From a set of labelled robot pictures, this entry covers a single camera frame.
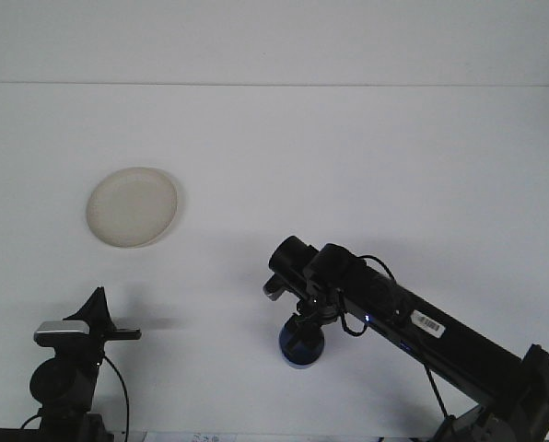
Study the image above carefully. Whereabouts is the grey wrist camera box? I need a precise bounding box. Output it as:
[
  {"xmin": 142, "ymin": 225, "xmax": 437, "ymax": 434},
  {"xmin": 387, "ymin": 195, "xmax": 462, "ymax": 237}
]
[
  {"xmin": 263, "ymin": 274, "xmax": 286, "ymax": 303},
  {"xmin": 33, "ymin": 320, "xmax": 91, "ymax": 347}
]

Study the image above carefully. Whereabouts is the pale round plate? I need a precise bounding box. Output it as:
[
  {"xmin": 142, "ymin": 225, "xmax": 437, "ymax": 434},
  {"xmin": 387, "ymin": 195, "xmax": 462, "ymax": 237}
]
[{"xmin": 86, "ymin": 166, "xmax": 180, "ymax": 250}]

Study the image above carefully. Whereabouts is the pale blue cup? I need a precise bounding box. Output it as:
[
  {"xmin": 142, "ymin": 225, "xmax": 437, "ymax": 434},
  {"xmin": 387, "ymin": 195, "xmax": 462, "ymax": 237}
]
[{"xmin": 276, "ymin": 317, "xmax": 326, "ymax": 370}]

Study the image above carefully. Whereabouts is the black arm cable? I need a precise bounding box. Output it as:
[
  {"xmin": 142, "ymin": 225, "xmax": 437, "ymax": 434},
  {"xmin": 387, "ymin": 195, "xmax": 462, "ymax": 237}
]
[
  {"xmin": 99, "ymin": 354, "xmax": 131, "ymax": 436},
  {"xmin": 338, "ymin": 254, "xmax": 456, "ymax": 421}
]

